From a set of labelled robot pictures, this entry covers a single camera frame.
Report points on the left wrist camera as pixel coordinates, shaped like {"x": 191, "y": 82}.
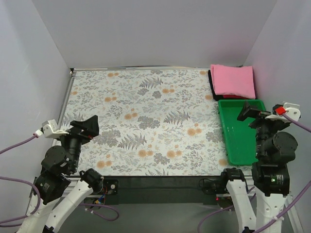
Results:
{"x": 50, "y": 129}

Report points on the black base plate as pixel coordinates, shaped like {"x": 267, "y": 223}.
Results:
{"x": 160, "y": 190}

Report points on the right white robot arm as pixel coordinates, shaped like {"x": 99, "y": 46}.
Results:
{"x": 275, "y": 148}

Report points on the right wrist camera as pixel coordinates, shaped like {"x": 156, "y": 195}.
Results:
{"x": 284, "y": 111}

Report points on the green plastic tray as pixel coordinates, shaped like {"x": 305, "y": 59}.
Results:
{"x": 238, "y": 137}

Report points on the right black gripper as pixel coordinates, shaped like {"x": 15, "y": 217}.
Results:
{"x": 257, "y": 118}

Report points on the pink t shirt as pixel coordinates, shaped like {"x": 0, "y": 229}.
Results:
{"x": 233, "y": 81}

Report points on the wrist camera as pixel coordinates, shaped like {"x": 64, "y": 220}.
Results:
{"x": 50, "y": 129}
{"x": 284, "y": 111}

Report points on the aluminium frame rail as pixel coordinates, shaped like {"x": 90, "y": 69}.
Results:
{"x": 257, "y": 211}

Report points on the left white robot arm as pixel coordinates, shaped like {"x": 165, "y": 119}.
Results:
{"x": 48, "y": 209}

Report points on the folded red t shirt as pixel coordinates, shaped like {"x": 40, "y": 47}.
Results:
{"x": 233, "y": 97}

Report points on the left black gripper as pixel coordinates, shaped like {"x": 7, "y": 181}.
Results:
{"x": 79, "y": 132}

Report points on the floral patterned table mat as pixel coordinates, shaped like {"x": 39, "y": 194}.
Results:
{"x": 152, "y": 122}

